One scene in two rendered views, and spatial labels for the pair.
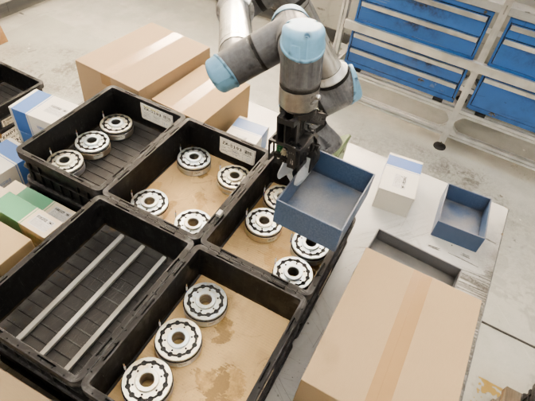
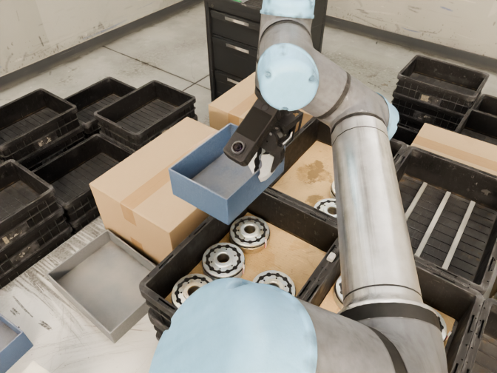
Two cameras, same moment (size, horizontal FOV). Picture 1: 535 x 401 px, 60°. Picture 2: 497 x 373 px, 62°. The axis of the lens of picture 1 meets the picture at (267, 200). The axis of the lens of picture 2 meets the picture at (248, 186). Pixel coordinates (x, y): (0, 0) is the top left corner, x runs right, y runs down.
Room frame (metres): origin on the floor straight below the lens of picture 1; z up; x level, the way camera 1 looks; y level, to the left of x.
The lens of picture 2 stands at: (1.35, 0.07, 1.67)
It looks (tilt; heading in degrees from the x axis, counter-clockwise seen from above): 43 degrees down; 194
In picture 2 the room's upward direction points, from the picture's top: straight up
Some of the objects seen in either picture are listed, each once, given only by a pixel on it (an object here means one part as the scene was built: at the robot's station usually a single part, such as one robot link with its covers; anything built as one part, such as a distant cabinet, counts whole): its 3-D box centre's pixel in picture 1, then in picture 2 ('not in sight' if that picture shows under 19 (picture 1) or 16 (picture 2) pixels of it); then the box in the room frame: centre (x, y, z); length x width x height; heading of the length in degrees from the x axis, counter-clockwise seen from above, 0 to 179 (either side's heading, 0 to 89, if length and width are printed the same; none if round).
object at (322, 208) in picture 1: (325, 196); (228, 169); (0.72, -0.12, 1.10); 0.20 x 0.15 x 0.07; 157
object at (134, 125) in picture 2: not in sight; (153, 142); (-0.19, -0.81, 0.37); 0.40 x 0.30 x 0.45; 157
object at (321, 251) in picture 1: (310, 243); (223, 259); (0.78, -0.13, 0.86); 0.10 x 0.10 x 0.01
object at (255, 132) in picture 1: (242, 145); not in sight; (1.28, 0.12, 0.75); 0.20 x 0.12 x 0.09; 163
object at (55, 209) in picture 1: (41, 210); not in sight; (0.81, 0.63, 0.79); 0.24 x 0.06 x 0.06; 68
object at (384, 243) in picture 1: (406, 274); (110, 281); (0.83, -0.44, 0.73); 0.27 x 0.20 x 0.05; 65
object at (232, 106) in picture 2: not in sight; (256, 114); (0.04, -0.22, 0.78); 0.30 x 0.22 x 0.16; 159
